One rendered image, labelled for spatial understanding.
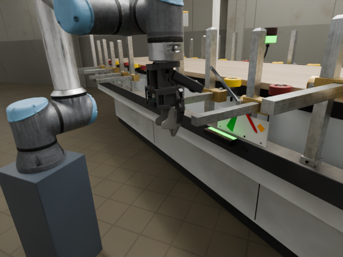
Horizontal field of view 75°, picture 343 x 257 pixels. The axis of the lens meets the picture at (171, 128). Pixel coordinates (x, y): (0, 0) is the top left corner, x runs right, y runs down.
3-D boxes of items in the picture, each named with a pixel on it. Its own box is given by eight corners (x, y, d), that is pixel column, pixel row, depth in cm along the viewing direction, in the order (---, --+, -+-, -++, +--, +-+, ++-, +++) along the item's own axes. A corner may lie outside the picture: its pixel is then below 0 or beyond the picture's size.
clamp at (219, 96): (217, 103, 98) (218, 92, 97) (198, 97, 109) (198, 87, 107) (227, 101, 101) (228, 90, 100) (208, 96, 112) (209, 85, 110)
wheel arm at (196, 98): (157, 111, 88) (157, 101, 86) (154, 109, 91) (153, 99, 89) (237, 96, 108) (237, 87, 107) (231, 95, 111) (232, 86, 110)
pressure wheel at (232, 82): (240, 103, 105) (242, 78, 101) (223, 102, 107) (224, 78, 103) (239, 99, 112) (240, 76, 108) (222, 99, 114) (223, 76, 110)
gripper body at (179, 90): (145, 106, 63) (142, 62, 58) (171, 102, 67) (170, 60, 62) (158, 112, 56) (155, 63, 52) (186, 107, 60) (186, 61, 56)
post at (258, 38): (247, 155, 91) (260, 27, 74) (240, 152, 94) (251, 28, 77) (252, 153, 93) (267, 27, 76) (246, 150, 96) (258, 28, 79)
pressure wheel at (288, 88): (279, 117, 84) (284, 86, 80) (261, 112, 91) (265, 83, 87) (292, 113, 88) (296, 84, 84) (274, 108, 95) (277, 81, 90)
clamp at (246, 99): (266, 116, 78) (268, 102, 77) (238, 107, 89) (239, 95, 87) (276, 113, 81) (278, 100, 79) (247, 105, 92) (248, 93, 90)
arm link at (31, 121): (10, 142, 94) (-3, 102, 87) (52, 130, 106) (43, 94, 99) (22, 152, 84) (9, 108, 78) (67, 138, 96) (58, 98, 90)
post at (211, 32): (207, 132, 111) (211, 27, 94) (203, 130, 114) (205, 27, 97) (213, 130, 112) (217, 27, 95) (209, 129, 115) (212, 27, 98)
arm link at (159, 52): (171, 42, 62) (192, 42, 54) (172, 60, 63) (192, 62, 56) (142, 43, 57) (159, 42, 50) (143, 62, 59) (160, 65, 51)
